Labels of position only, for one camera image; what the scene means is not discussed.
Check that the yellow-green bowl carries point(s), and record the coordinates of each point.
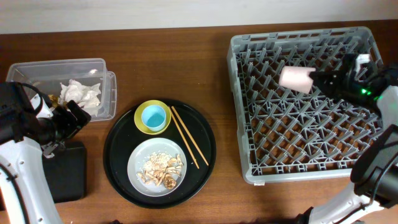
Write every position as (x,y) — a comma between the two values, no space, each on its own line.
(139,110)

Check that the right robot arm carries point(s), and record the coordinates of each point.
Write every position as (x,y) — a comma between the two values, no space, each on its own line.
(373,178)

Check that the clear plastic bin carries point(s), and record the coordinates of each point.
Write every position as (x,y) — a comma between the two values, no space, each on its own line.
(49,76)

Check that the wooden chopstick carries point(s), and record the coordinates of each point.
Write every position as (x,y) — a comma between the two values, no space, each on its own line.
(184,139)
(182,124)

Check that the black rectangular bin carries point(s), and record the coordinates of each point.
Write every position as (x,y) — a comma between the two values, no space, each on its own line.
(38,183)

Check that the blue cup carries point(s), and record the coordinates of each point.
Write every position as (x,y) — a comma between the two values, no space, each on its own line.
(154,117)

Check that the pink cup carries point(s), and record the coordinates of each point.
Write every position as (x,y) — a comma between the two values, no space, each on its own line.
(296,78)

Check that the grey plate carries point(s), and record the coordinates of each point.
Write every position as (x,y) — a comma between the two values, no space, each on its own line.
(139,155)

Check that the grey dishwasher rack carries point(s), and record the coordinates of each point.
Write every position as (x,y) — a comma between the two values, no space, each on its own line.
(284,135)

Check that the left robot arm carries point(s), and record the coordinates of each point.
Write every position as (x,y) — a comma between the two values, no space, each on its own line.
(22,106)

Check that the food scraps on plate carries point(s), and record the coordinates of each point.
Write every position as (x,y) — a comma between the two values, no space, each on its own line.
(161,169)

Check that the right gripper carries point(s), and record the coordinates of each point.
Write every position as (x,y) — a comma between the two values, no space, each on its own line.
(339,83)

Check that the white napkin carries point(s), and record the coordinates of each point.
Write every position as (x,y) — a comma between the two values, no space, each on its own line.
(86,97)

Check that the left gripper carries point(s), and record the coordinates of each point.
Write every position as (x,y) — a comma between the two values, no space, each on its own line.
(71,126)

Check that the gold foil wrapper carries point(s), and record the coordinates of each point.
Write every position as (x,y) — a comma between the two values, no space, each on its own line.
(56,101)

